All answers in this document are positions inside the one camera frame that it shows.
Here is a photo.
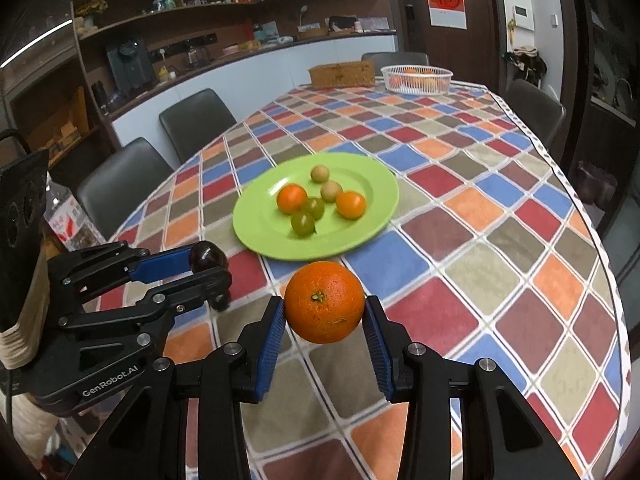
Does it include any black countertop appliance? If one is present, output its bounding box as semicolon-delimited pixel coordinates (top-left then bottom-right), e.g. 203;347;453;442
105;35;153;92

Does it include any large orange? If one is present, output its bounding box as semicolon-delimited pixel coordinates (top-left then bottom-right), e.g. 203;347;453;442
284;261;366;345

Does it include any pile of bags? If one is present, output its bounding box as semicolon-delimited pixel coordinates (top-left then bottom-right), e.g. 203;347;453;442
500;46;548;86

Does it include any woven wicker box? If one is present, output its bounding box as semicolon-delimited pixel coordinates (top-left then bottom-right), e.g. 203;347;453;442
308;59;376;88

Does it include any dark trash bin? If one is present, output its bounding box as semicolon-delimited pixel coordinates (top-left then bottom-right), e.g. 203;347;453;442
577;160;618;206

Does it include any wooden wall shelf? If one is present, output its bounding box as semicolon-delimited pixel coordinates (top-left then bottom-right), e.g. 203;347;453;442
71;0;261;41

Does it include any clear plastic water bottle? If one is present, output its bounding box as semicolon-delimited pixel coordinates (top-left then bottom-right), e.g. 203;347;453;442
44;180;108;256

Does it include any grey dining chair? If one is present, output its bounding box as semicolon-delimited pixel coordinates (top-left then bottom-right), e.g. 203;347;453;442
361;51;430;78
159;88;237;165
76;136;176;241
504;78;567;151

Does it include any round orange mandarin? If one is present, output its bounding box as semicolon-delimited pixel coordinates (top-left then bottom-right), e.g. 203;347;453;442
276;184;308;213

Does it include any green plate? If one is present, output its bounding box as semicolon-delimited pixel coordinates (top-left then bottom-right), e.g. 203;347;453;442
232;152;400;262

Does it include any glass sliding door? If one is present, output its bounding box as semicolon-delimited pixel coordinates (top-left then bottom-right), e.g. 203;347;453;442
560;0;640;281

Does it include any oval orange mandarin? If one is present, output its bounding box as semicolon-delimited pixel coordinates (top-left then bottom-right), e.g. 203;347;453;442
335;190;367;220

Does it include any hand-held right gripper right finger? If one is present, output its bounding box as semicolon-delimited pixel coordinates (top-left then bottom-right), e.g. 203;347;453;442
362;296;586;480

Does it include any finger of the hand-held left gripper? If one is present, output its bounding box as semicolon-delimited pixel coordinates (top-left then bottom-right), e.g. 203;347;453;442
50;241;198;291
60;266;233;331

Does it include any white plastic basket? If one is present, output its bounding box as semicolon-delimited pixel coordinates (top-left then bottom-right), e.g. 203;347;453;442
380;65;454;96

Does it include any white sideboard cabinet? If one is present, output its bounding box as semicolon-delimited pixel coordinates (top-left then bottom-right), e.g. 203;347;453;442
110;32;398;151

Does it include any dark brown door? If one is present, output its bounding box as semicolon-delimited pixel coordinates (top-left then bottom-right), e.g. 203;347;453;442
390;0;501;88

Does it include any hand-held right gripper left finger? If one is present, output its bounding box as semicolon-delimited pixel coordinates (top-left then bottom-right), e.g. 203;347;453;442
65;296;287;480

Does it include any glass display cabinet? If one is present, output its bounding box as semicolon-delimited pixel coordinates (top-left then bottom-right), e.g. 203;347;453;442
0;0;116;171

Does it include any heap of small oranges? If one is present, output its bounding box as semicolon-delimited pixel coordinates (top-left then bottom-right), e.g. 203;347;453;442
392;67;441;88

